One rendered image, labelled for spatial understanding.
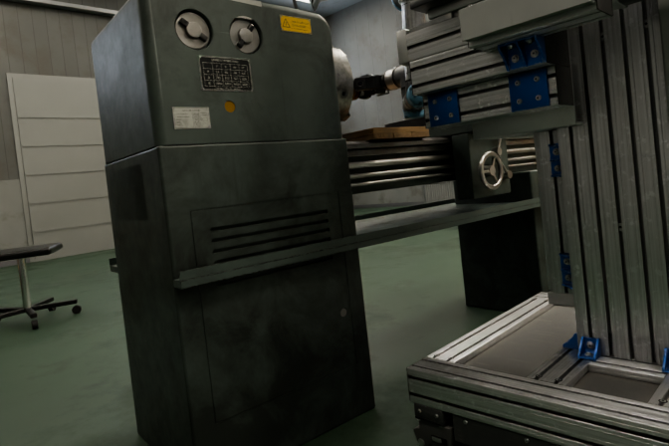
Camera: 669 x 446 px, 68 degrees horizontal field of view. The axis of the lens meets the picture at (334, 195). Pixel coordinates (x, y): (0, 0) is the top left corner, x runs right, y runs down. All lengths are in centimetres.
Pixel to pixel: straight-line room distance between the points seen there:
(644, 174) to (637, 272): 23
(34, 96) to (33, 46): 82
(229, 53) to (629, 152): 102
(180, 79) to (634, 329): 125
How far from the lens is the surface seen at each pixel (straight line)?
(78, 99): 952
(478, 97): 132
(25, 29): 966
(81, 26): 995
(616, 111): 135
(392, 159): 185
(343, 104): 176
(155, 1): 136
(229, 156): 134
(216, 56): 138
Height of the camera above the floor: 73
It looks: 2 degrees down
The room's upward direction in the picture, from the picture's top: 6 degrees counter-clockwise
